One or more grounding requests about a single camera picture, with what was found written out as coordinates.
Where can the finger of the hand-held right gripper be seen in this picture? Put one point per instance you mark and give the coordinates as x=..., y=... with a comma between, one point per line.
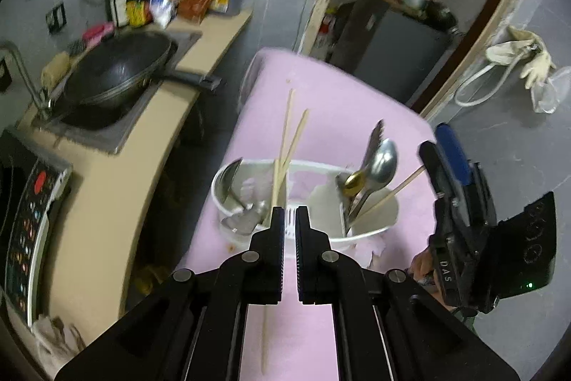
x=437, y=171
x=455, y=153

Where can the white and blue bag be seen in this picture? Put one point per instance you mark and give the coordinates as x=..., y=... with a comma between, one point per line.
x=161, y=8

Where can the pink sponge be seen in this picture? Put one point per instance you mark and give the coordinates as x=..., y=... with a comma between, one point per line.
x=97, y=32

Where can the white plastic utensil basket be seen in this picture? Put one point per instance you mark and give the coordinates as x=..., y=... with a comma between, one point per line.
x=363, y=234

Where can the translucent plastic bag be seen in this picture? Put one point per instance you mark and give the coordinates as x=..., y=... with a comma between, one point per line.
x=551, y=91

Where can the person's right hand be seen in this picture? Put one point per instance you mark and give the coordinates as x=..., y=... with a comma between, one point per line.
x=421, y=267

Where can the shiny steel spoon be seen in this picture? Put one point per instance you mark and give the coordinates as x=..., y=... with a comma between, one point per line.
x=384, y=164

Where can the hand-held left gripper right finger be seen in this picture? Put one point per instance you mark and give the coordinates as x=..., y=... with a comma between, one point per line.
x=305, y=269

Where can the grey cabinet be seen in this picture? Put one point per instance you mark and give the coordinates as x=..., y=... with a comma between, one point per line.
x=392, y=46

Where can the red canister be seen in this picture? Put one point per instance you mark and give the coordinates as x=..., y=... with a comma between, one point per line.
x=325, y=28

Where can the black induction cooker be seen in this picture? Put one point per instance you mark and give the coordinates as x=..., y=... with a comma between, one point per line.
x=26, y=224

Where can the pink floral tablecloth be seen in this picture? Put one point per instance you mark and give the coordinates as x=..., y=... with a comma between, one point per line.
x=339, y=117

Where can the gold spoon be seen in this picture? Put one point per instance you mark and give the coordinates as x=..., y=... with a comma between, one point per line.
x=354, y=181

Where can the cream rubber glove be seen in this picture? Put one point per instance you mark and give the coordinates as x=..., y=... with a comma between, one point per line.
x=537, y=68
x=508, y=48

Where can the yellow sponge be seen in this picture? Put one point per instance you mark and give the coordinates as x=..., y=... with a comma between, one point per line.
x=55, y=71

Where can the dark steel spoon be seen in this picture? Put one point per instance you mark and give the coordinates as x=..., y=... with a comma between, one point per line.
x=229, y=184

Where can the black wok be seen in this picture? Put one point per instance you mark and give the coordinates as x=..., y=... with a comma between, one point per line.
x=116, y=71

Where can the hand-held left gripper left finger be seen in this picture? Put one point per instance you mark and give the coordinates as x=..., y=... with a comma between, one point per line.
x=274, y=269

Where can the steel faucet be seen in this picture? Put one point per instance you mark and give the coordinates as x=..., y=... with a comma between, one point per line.
x=22, y=73

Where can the grey steel ladle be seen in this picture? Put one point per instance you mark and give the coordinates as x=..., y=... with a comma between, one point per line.
x=243, y=220

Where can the black pot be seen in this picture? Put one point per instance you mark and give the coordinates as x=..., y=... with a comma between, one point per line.
x=439, y=12

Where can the cream towel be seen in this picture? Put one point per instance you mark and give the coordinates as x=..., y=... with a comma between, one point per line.
x=53, y=336

